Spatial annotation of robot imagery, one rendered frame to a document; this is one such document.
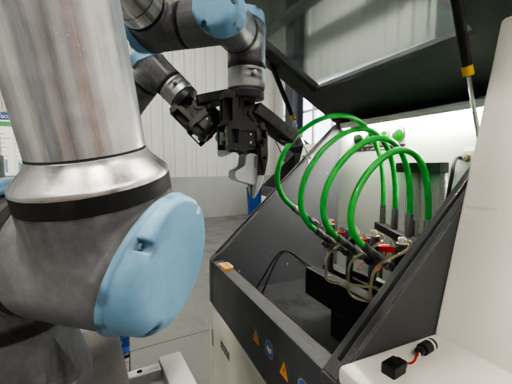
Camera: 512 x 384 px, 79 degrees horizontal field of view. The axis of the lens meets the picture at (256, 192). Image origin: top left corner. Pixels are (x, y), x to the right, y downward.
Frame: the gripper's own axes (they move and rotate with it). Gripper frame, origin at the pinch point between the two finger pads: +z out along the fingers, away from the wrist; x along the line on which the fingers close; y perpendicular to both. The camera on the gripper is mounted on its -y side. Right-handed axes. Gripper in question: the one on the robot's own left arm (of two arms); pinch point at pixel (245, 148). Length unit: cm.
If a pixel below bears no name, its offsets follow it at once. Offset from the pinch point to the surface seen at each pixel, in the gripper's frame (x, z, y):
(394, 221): -1.0, 43.4, -16.4
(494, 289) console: 34, 46, -1
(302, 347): 19.0, 34.4, 25.7
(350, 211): 21.8, 24.0, 1.2
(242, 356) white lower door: -12, 39, 38
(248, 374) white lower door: -8, 42, 40
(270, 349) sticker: 6.1, 35.6, 30.7
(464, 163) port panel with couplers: 10, 43, -36
